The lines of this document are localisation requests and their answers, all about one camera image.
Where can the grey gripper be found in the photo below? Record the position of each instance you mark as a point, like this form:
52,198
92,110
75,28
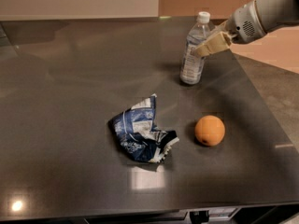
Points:
244,26

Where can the clear blue plastic bottle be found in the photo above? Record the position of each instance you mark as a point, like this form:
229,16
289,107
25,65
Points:
192,65

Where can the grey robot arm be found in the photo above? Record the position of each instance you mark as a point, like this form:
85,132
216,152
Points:
276,14

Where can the orange fruit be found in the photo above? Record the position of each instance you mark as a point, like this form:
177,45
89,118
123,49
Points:
209,130

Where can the crumpled blue white bag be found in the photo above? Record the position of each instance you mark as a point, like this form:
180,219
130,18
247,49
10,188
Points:
138,134

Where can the black box under table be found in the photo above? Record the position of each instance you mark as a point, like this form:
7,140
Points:
199,217

